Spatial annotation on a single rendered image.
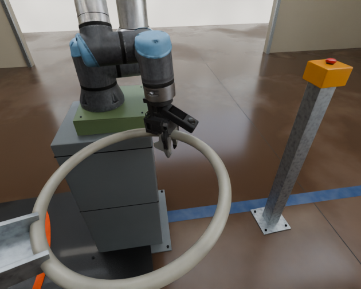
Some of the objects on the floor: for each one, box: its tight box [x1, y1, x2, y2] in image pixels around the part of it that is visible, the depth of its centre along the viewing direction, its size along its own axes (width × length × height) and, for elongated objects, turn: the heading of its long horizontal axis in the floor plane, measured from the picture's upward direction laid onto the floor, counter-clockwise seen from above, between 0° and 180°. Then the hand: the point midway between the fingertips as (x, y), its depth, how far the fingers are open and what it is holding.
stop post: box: [250, 59, 353, 235], centre depth 124 cm, size 20×20×109 cm
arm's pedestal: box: [50, 101, 172, 259], centre depth 131 cm, size 50×50×85 cm
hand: (173, 150), depth 77 cm, fingers closed on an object, 4 cm apart
